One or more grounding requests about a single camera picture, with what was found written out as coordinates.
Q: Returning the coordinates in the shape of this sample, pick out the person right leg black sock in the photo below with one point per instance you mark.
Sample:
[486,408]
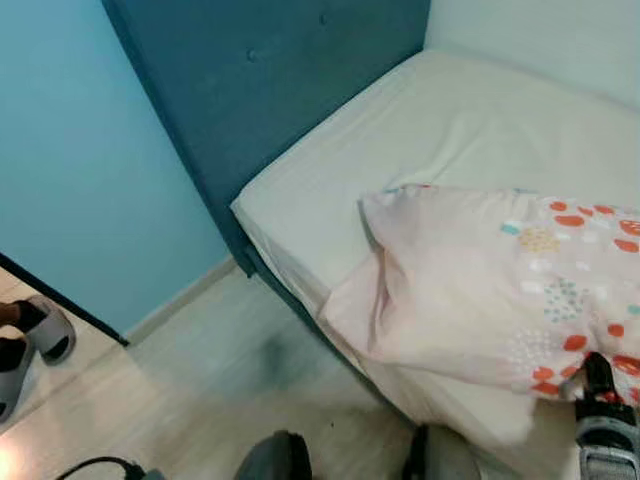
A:
[10,352]

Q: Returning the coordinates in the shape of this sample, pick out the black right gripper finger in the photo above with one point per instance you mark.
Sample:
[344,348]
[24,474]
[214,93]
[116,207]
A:
[609,364]
[593,364]

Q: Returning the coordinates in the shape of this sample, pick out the grey slipper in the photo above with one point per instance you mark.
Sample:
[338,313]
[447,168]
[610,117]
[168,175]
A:
[55,330]
[15,385]

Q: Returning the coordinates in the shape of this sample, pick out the white bed mattress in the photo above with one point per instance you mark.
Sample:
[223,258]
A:
[420,130]

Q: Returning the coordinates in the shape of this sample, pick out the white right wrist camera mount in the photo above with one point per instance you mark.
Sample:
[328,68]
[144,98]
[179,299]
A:
[605,445]

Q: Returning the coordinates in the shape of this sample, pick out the person leg black sock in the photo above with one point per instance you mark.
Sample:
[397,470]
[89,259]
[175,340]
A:
[25,315]
[10,352]

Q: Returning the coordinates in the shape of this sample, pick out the person left leg black sock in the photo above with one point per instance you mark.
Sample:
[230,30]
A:
[25,315]

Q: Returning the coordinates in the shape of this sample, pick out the pink patterned pillow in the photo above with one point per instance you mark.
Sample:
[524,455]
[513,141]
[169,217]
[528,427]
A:
[470,290]

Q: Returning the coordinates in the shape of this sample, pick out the teal padded headboard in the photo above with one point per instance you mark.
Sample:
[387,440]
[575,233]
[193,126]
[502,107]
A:
[280,90]

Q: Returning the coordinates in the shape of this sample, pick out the white baseboard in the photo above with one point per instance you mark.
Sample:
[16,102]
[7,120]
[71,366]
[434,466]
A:
[185,300]

